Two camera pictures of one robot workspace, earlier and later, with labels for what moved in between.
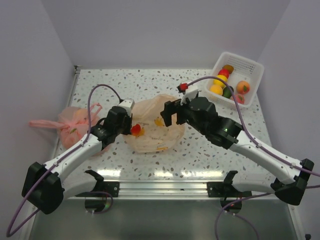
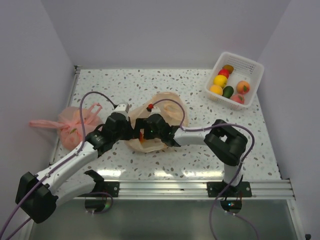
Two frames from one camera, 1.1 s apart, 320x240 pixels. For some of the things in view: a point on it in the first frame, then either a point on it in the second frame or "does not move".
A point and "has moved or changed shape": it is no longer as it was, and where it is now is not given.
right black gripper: [171, 108] → [141, 123]
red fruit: [224, 72] does not move
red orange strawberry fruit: [135, 130] has moved or changed shape
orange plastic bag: [155, 136] does not move
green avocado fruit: [226, 92] does not move
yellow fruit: [217, 82] does not move
